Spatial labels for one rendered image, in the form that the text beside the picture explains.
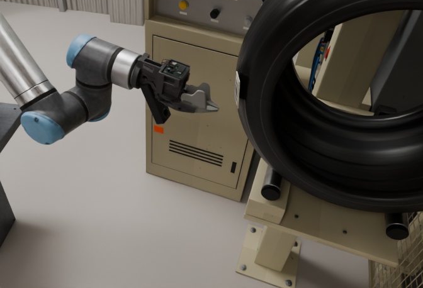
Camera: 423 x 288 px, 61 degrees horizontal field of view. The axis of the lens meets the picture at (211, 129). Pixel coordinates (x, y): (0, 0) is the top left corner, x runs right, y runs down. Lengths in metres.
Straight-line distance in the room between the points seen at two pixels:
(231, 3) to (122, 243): 1.16
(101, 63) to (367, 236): 0.76
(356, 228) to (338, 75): 0.41
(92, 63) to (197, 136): 0.93
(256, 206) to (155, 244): 0.97
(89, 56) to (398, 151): 0.79
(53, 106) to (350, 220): 0.77
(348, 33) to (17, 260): 1.57
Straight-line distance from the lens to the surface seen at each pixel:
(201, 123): 1.67
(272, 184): 0.83
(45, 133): 0.88
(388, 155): 1.02
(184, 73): 0.84
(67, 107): 0.90
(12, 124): 1.51
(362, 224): 1.01
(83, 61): 0.90
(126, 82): 0.87
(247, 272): 1.75
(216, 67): 1.48
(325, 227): 0.96
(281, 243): 1.61
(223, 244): 1.81
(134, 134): 2.29
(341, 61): 1.04
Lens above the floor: 1.52
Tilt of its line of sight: 40 degrees down
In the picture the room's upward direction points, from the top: 9 degrees clockwise
